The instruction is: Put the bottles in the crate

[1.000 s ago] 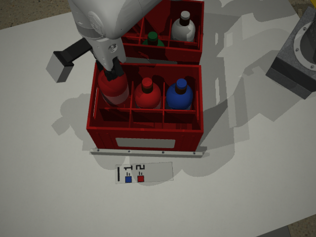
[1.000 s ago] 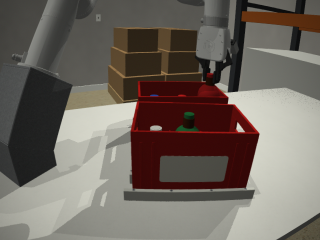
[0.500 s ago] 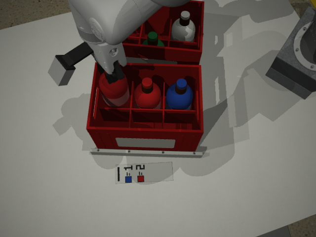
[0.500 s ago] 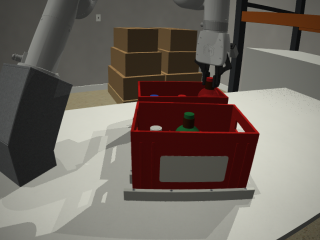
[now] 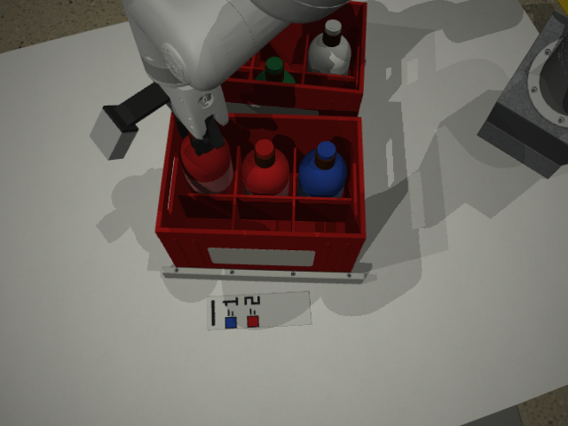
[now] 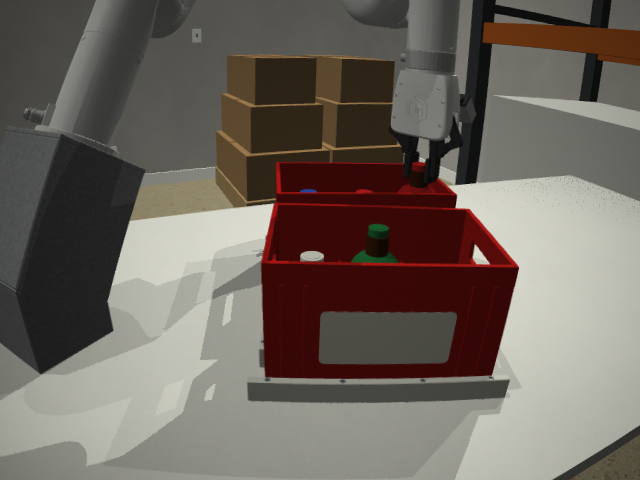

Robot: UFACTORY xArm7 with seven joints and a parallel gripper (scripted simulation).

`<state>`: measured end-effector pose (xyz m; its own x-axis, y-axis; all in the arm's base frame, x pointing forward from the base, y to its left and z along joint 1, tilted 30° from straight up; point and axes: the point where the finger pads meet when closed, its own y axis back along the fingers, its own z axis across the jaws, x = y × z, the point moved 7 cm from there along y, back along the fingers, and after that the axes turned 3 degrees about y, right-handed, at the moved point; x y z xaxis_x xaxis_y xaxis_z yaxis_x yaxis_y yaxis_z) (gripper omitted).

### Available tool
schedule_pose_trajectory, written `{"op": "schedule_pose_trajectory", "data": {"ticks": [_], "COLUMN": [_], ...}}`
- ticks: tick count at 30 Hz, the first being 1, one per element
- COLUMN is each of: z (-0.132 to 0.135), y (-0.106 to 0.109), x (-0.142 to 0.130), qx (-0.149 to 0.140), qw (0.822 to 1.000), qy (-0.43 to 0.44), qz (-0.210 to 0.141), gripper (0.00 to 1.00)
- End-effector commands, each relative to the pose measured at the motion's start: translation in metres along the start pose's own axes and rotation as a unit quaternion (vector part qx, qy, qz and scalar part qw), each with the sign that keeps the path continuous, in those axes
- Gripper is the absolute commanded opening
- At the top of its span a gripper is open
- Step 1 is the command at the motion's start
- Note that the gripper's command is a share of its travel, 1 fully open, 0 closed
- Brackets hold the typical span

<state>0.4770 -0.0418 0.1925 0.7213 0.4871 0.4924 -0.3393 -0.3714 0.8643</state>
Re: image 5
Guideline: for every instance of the green bottle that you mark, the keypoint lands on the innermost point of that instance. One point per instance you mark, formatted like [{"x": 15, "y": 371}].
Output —
[{"x": 274, "y": 71}]

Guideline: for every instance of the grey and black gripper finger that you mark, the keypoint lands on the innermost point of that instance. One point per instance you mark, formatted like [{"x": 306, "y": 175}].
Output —
[
  {"x": 213, "y": 138},
  {"x": 183, "y": 131}
]

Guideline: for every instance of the red crate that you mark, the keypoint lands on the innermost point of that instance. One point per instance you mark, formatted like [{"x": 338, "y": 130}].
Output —
[
  {"x": 328, "y": 233},
  {"x": 245, "y": 95}
]

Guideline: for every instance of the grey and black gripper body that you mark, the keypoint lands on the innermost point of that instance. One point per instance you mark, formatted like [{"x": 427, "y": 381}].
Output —
[{"x": 192, "y": 107}]

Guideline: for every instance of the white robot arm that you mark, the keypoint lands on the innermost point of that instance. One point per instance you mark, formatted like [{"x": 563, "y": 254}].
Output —
[{"x": 204, "y": 42}]

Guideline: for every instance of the white paper pick list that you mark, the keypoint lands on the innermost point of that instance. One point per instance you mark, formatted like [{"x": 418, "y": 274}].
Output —
[{"x": 264, "y": 310}]

